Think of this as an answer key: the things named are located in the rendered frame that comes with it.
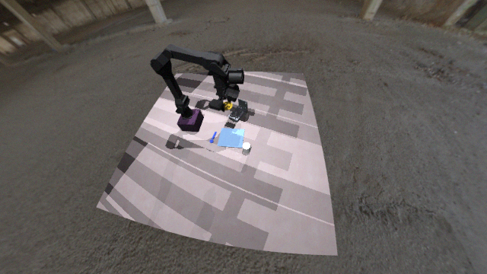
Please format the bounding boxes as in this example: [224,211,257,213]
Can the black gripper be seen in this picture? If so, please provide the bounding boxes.
[208,83,236,112]

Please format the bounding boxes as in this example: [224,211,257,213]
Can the yellow plate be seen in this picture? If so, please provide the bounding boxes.
[223,102,233,110]

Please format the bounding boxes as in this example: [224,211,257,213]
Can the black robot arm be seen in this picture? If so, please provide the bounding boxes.
[150,44,244,119]

